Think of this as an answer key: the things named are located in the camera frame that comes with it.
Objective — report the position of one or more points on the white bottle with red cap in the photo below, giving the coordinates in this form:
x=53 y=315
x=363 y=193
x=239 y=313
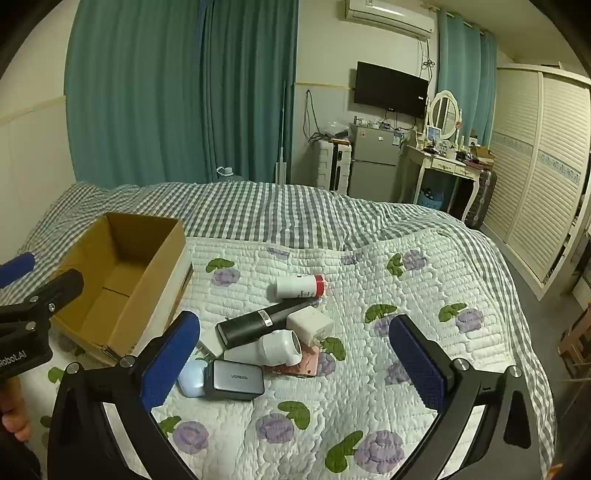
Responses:
x=295 y=287

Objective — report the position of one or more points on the blue bag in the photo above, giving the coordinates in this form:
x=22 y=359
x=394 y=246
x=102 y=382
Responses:
x=431 y=198

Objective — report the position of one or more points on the dark suitcase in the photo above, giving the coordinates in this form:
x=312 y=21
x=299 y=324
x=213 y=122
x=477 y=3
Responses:
x=482 y=198

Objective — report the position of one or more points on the white dressing table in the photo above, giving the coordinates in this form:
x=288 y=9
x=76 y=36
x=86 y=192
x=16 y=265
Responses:
x=438 y=161

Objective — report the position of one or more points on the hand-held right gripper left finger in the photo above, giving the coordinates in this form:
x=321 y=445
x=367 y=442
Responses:
x=170 y=364

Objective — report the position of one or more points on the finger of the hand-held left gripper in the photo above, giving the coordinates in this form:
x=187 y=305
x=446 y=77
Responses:
x=16 y=268
x=62 y=286

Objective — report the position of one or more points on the white cylindrical device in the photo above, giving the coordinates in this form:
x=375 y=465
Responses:
x=272 y=350

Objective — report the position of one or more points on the grey power adapter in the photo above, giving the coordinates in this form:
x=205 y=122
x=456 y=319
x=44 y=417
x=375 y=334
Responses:
x=235 y=381

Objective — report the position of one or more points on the teal curtain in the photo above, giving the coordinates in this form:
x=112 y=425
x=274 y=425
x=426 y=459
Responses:
x=249 y=92
x=134 y=92
x=464 y=69

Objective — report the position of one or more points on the person's left hand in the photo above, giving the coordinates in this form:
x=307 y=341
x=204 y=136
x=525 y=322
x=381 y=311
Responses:
x=16 y=422

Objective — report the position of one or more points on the pink phone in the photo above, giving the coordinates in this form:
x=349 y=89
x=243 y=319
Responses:
x=307 y=364

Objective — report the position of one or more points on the grey refrigerator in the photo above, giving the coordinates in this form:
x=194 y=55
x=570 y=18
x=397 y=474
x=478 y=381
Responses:
x=374 y=161

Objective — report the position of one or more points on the light blue earbud case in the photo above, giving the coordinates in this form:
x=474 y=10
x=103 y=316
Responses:
x=191 y=381

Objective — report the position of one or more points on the white air conditioner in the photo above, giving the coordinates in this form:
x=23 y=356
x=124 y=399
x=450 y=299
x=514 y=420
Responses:
x=392 y=16

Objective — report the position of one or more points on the white pole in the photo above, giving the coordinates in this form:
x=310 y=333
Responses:
x=281 y=138

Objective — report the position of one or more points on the white oval mirror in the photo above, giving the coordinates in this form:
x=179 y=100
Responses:
x=444 y=113

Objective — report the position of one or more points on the black wall television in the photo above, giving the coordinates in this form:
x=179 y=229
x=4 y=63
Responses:
x=390 y=90

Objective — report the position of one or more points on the white floral quilt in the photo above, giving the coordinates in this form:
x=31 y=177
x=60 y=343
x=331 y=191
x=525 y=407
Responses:
x=351 y=300

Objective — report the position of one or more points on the white cube charger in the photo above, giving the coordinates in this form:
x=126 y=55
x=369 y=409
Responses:
x=309 y=325

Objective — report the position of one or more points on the black cylindrical bottle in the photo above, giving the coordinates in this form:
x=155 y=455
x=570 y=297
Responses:
x=249 y=326

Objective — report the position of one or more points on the grey gingham blanket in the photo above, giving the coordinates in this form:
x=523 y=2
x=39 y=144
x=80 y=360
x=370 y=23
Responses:
x=286 y=207

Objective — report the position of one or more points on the brown cardboard box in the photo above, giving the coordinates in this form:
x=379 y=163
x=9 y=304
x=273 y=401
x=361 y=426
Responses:
x=92 y=286

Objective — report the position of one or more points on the wooden stool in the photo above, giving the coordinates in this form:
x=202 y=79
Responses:
x=575 y=337

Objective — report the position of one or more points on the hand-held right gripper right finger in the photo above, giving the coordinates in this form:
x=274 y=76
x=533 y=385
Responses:
x=415 y=364

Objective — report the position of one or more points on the cream louvred wardrobe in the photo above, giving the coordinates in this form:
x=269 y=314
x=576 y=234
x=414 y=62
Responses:
x=540 y=175

